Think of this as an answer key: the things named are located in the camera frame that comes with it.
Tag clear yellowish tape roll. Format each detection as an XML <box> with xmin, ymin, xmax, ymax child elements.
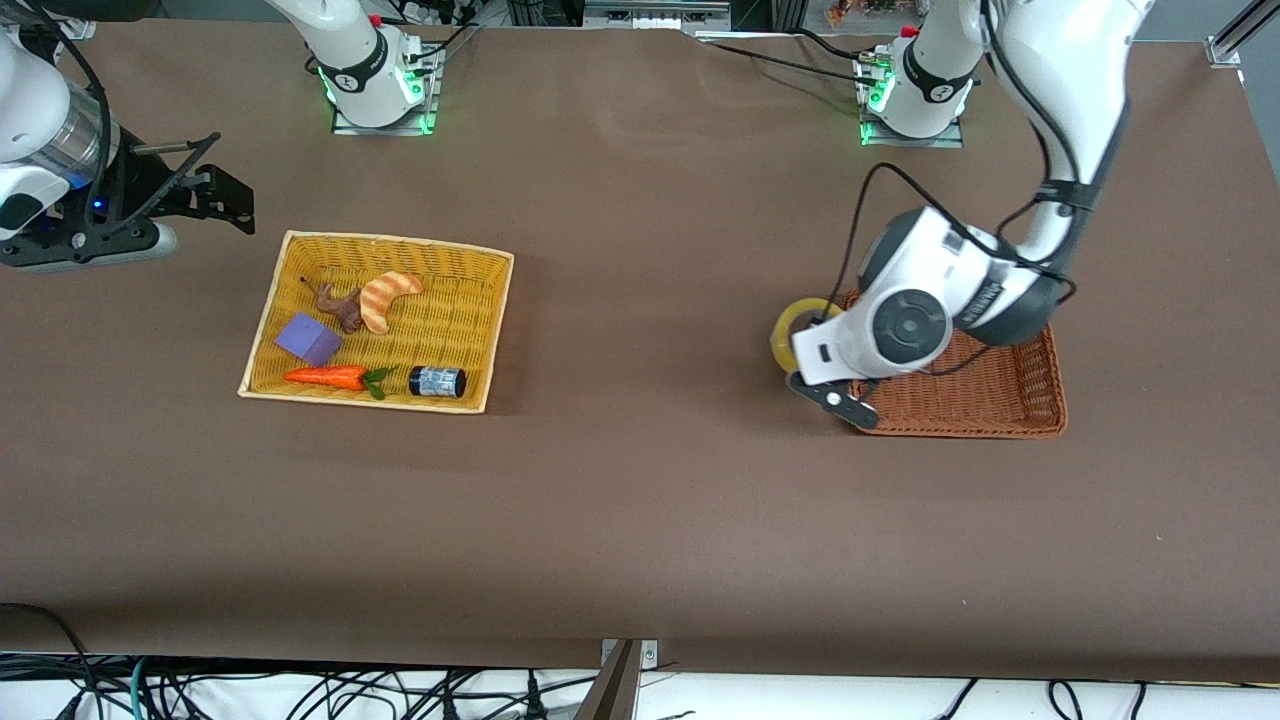
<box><xmin>769</xmin><ymin>297</ymin><xmax>847</xmax><ymax>374</ymax></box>

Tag purple cube block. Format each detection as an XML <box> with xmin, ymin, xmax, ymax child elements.
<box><xmin>274</xmin><ymin>311</ymin><xmax>344</xmax><ymax>368</ymax></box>

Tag brown toy root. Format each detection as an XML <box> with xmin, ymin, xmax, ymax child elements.
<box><xmin>300</xmin><ymin>277</ymin><xmax>366</xmax><ymax>334</ymax></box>

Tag toy croissant bread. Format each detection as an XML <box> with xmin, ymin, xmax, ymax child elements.
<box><xmin>359</xmin><ymin>270</ymin><xmax>424</xmax><ymax>336</ymax></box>

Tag orange toy carrot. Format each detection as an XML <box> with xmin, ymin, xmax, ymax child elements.
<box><xmin>283</xmin><ymin>365</ymin><xmax>397</xmax><ymax>401</ymax></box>

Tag brown wicker basket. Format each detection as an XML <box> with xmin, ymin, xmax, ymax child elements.
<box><xmin>840</xmin><ymin>289</ymin><xmax>1069</xmax><ymax>439</ymax></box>

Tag yellow wicker basket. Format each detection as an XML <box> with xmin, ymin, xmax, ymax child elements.
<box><xmin>237</xmin><ymin>230</ymin><xmax>516</xmax><ymax>414</ymax></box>

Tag brown table cover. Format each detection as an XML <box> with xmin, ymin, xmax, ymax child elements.
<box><xmin>0</xmin><ymin>15</ymin><xmax>1280</xmax><ymax>686</ymax></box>

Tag small black jar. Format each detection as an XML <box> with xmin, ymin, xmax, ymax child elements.
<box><xmin>408</xmin><ymin>365</ymin><xmax>468</xmax><ymax>400</ymax></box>

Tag white power strip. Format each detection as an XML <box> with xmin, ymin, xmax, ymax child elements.
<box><xmin>400</xmin><ymin>0</ymin><xmax>473</xmax><ymax>27</ymax></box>

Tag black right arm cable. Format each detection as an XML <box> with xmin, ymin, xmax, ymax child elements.
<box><xmin>18</xmin><ymin>0</ymin><xmax>223</xmax><ymax>229</ymax></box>

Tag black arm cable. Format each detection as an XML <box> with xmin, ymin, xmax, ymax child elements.
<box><xmin>835</xmin><ymin>0</ymin><xmax>1083</xmax><ymax>381</ymax></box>
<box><xmin>18</xmin><ymin>0</ymin><xmax>223</xmax><ymax>229</ymax></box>

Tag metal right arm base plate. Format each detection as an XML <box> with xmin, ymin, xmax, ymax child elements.
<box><xmin>330</xmin><ymin>45</ymin><xmax>442</xmax><ymax>136</ymax></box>

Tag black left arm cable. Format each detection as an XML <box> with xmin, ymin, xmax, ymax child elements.
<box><xmin>835</xmin><ymin>0</ymin><xmax>1083</xmax><ymax>381</ymax></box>

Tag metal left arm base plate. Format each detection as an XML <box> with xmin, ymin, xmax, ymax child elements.
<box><xmin>858</xmin><ymin>55</ymin><xmax>966</xmax><ymax>149</ymax></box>

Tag black cable on table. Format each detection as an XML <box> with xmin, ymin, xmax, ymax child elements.
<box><xmin>690</xmin><ymin>33</ymin><xmax>881</xmax><ymax>83</ymax></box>

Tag metal table edge bracket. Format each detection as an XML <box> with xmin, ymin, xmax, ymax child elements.
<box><xmin>600</xmin><ymin>638</ymin><xmax>660</xmax><ymax>671</ymax></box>

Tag grey stand post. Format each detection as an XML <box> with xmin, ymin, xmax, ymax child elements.
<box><xmin>573</xmin><ymin>640</ymin><xmax>643</xmax><ymax>720</ymax></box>

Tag black looped floor cable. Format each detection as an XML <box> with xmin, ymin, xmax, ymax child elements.
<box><xmin>0</xmin><ymin>602</ymin><xmax>101</xmax><ymax>720</ymax></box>

